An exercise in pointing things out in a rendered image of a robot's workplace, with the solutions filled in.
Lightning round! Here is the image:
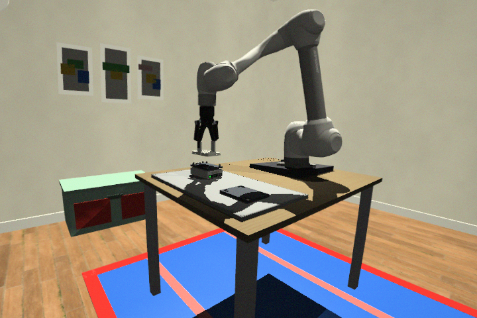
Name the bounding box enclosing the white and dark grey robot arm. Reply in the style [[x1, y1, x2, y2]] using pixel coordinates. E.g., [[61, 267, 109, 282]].
[[197, 9, 343, 168]]

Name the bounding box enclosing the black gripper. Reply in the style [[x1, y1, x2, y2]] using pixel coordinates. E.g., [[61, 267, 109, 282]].
[[194, 106, 219, 155]]

